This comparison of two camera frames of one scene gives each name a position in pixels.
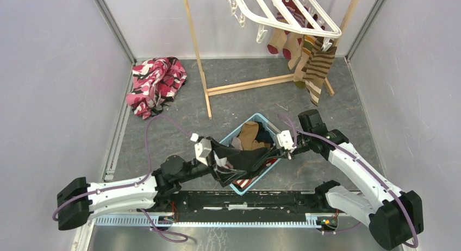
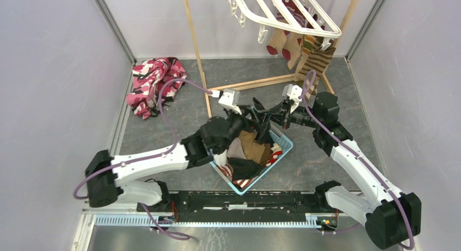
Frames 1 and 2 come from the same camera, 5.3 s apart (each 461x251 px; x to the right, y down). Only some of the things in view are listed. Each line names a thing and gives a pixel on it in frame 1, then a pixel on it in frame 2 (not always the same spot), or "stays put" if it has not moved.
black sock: [244, 161] → [263, 132]
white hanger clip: [261, 33] stays put
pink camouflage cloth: [155, 81] stays put
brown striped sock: [316, 70] stays put
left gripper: [224, 175] → [249, 124]
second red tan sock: [278, 38] stays put
